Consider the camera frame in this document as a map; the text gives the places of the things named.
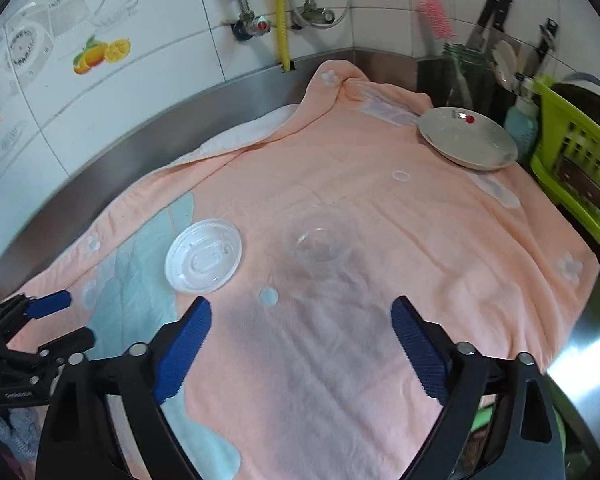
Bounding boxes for teal soap bottle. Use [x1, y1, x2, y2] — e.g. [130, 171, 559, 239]
[504, 96, 539, 165]

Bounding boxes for kitchen cleaver knife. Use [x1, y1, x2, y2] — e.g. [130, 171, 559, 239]
[557, 157, 600, 212]

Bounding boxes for metal water pipe valve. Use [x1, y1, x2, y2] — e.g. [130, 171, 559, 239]
[230, 0, 272, 42]

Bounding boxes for clear plastic cup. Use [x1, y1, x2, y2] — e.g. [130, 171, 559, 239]
[283, 205, 358, 280]

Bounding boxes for white plastic lid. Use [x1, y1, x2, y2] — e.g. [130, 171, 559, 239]
[164, 219, 242, 295]

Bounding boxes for black frying pan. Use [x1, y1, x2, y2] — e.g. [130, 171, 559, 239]
[552, 72, 600, 105]

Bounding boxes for pink towel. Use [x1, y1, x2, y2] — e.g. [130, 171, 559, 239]
[12, 61, 600, 479]

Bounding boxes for green dish rack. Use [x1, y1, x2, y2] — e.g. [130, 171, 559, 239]
[530, 76, 600, 245]

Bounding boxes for white ceramic plate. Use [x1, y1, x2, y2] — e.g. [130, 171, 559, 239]
[417, 107, 518, 171]

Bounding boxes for left gloved hand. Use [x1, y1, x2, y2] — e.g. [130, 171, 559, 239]
[0, 408, 42, 463]

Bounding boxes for black handled wall knives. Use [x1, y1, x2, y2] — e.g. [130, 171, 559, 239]
[464, 0, 562, 79]

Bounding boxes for pink bottle brush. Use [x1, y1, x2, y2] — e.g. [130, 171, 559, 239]
[417, 0, 455, 41]

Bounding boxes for yellow gas hose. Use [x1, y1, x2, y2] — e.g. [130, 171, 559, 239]
[270, 0, 297, 74]

